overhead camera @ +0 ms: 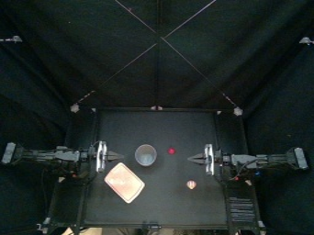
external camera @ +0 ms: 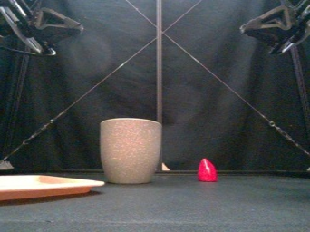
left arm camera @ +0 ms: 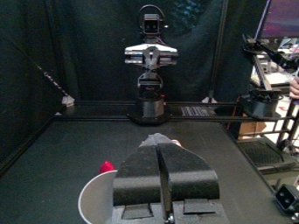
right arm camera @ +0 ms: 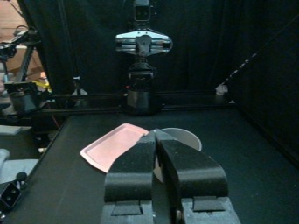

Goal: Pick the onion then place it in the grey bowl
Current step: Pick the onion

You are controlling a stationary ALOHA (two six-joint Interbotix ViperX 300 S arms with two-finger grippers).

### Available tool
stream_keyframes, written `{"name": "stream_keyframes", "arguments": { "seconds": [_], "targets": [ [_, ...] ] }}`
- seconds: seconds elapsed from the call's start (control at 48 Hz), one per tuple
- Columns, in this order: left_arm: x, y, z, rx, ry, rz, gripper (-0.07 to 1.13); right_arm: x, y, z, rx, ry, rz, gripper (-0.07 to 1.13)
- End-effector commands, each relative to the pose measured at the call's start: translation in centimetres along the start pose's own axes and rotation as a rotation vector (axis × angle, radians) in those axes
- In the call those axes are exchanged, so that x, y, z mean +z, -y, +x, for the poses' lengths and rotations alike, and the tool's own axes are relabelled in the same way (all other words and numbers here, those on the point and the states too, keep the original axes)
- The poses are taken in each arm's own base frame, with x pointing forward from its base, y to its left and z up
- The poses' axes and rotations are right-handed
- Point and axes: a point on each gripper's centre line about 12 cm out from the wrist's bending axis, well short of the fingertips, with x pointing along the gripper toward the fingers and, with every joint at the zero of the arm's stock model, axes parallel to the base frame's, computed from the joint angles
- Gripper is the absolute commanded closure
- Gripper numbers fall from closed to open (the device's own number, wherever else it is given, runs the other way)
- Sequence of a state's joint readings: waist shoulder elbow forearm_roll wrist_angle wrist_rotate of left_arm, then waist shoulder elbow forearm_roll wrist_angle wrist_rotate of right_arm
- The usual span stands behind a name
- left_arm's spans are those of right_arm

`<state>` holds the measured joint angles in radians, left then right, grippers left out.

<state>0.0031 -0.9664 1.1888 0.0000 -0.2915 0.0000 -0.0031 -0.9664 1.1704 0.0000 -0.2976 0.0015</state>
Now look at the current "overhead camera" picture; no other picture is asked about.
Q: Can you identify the black cable with red end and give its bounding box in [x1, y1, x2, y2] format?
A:
[231, 159, 260, 182]

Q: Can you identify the white text label sticker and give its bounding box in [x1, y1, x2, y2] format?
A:
[228, 196, 256, 224]

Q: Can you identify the grey bowl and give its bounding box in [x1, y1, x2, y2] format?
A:
[133, 143, 157, 167]

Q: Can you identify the thin diagonal string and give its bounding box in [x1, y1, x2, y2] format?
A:
[74, 0, 216, 106]
[112, 0, 239, 108]

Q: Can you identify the pink square cutting board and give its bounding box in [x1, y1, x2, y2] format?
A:
[102, 162, 145, 205]

